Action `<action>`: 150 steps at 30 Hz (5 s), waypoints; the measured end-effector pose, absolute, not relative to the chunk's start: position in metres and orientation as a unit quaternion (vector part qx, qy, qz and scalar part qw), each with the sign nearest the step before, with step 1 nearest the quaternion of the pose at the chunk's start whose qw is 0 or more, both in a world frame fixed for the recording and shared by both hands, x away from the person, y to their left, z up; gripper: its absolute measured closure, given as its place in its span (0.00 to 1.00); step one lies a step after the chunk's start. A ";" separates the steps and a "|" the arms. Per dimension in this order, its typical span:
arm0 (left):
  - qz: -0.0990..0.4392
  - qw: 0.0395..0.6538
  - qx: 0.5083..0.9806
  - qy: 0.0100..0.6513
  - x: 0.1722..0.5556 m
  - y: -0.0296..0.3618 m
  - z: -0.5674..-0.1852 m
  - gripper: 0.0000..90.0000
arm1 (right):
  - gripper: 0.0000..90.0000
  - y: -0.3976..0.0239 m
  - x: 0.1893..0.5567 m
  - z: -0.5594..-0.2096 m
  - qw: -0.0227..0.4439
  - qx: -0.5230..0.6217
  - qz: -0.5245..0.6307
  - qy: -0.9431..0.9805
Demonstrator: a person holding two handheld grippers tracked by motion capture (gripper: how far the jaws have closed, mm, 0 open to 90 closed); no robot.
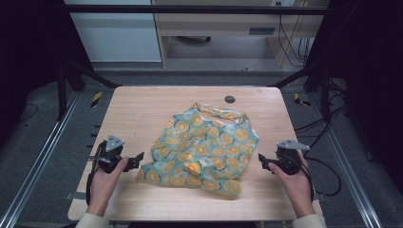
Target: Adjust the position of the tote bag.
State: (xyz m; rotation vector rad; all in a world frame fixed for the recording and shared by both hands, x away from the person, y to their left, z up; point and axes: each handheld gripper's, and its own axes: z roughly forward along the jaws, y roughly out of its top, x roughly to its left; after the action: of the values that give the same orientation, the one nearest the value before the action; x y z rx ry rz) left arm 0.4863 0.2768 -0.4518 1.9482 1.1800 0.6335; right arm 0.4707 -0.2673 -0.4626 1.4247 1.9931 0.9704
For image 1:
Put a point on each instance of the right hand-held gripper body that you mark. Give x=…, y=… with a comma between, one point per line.
x=288, y=158

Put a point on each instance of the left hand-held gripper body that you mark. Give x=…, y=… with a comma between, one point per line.
x=111, y=158

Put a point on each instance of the green orange floral shopping bag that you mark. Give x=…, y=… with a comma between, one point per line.
x=202, y=148

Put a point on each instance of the person's left hand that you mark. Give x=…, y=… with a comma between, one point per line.
x=101, y=186

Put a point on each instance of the person's right hand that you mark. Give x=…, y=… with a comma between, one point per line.
x=297, y=190

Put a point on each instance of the yellow black striped tape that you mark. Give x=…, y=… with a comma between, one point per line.
x=299, y=99
x=96, y=98

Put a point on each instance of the grey round table grommet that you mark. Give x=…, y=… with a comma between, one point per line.
x=229, y=99

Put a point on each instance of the white cabinet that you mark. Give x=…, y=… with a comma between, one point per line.
x=117, y=38

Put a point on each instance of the light wooden desk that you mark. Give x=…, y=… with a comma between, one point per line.
x=221, y=25

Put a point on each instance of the grey table bracket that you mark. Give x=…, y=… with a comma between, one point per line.
x=74, y=195
x=320, y=197

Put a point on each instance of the aluminium floor rail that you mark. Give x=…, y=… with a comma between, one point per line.
x=41, y=158
x=351, y=177

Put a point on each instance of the black metal frame stand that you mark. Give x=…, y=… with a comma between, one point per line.
x=61, y=91
x=325, y=91

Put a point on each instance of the black horizontal frame bar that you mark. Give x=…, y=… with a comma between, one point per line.
x=190, y=9

